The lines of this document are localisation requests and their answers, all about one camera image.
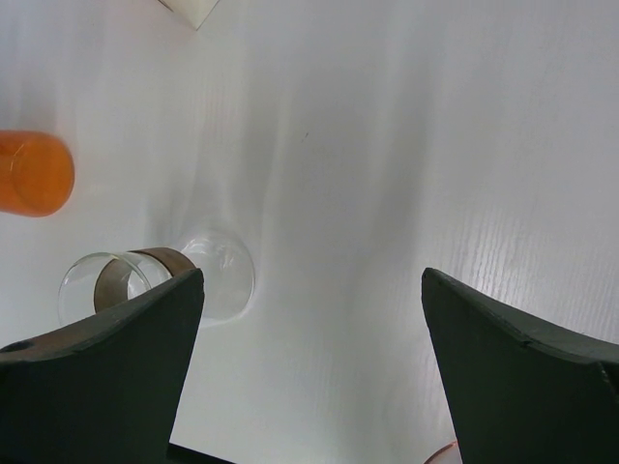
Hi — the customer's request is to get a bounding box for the orange glass carafe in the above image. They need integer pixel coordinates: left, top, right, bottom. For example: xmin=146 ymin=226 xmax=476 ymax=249
xmin=1 ymin=130 xmax=74 ymax=218

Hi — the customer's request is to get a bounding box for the clear glass carafe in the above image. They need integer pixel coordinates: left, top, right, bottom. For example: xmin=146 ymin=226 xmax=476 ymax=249
xmin=57 ymin=229 xmax=255 ymax=329

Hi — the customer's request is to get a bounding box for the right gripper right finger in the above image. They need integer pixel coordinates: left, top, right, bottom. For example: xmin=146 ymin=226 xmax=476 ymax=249
xmin=422 ymin=268 xmax=618 ymax=463

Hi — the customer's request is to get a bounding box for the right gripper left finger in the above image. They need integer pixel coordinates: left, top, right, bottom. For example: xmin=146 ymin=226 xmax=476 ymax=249
xmin=1 ymin=270 xmax=204 ymax=463

